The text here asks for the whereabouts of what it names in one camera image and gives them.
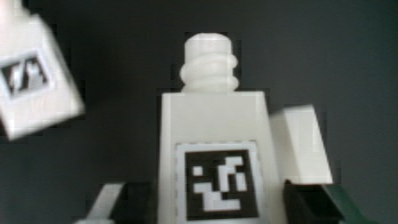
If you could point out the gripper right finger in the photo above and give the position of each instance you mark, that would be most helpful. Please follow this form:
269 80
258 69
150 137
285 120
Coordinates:
317 201

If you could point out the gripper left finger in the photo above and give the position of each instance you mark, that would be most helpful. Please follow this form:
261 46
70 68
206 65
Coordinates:
123 205

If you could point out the white stool leg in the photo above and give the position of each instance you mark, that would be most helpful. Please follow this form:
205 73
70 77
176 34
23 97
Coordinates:
39 98
219 178

